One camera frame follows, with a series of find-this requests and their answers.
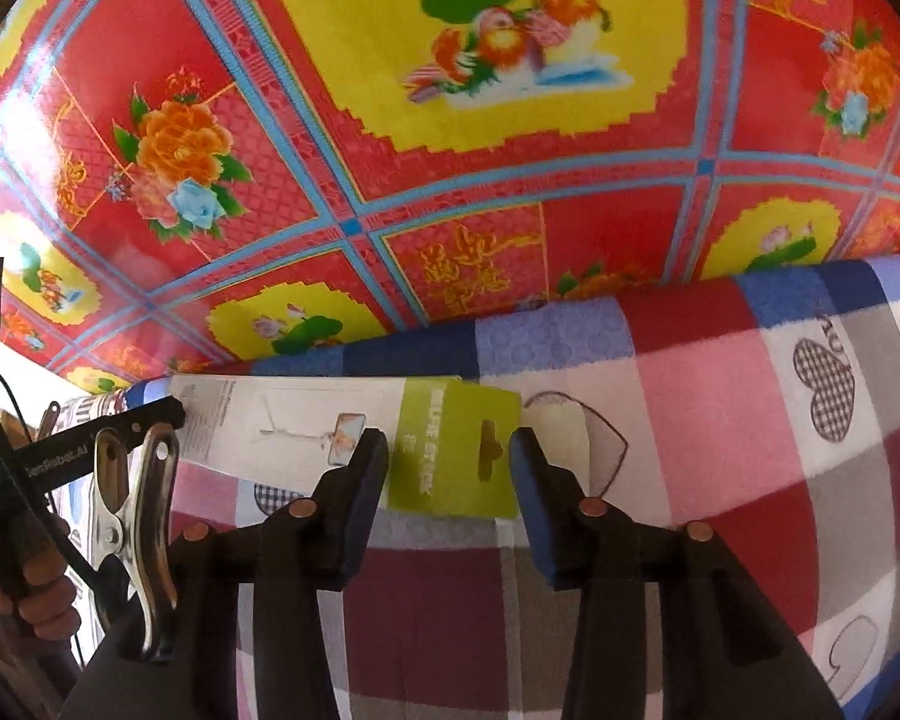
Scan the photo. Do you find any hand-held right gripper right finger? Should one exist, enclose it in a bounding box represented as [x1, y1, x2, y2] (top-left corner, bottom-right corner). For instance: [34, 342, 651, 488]
[508, 426, 845, 720]

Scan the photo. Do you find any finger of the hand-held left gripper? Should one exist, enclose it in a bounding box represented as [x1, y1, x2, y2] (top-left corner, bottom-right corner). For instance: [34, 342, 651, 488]
[109, 396, 188, 440]

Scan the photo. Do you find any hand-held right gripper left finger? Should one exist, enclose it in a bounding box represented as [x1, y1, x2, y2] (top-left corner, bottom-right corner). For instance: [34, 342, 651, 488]
[60, 427, 391, 720]

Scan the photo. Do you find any long white green box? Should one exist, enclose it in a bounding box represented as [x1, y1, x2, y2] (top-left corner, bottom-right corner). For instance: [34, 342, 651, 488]
[169, 375, 593, 520]

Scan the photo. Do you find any person's left hand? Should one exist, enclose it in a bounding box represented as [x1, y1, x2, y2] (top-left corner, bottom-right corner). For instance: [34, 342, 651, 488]
[0, 514, 80, 642]

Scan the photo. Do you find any metal spring clip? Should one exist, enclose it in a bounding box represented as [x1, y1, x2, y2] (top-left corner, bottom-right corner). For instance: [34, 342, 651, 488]
[90, 422, 181, 661]

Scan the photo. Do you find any heart patterned bed sheet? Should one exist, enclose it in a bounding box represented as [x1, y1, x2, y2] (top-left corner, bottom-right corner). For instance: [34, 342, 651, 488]
[49, 255, 900, 720]

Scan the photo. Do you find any red floral cloth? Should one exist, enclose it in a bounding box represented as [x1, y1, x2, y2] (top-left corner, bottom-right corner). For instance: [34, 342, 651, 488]
[0, 0, 900, 395]

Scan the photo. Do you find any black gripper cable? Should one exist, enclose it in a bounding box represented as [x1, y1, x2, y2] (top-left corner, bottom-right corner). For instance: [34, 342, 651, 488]
[0, 371, 106, 601]

